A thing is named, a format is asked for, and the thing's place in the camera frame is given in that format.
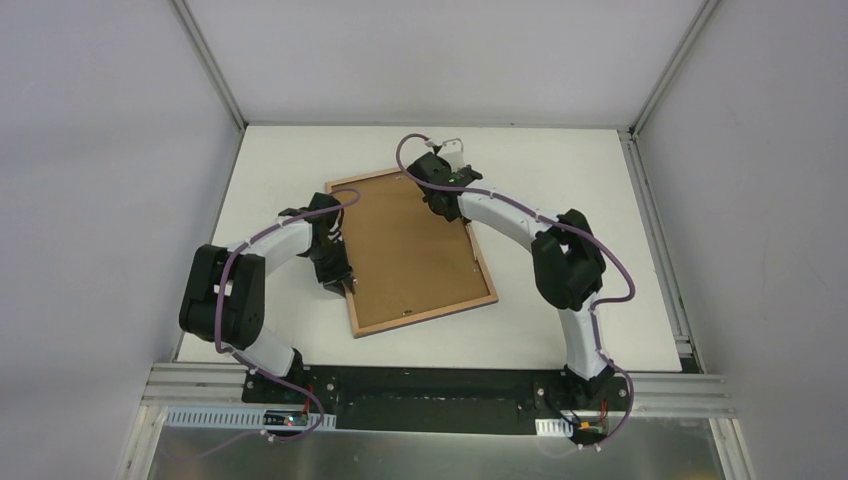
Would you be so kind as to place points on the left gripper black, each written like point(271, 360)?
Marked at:
point(337, 273)

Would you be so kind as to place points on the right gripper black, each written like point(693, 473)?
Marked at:
point(448, 205)

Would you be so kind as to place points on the blue wooden photo frame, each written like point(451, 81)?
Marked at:
point(410, 265)

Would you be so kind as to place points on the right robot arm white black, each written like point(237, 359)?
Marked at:
point(568, 265)

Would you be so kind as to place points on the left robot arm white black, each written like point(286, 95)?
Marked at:
point(225, 296)

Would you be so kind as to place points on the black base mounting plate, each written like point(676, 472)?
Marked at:
point(458, 401)

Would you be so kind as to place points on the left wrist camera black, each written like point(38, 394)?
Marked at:
point(329, 214)

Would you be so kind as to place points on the aluminium front rail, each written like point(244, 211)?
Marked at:
point(678, 395)

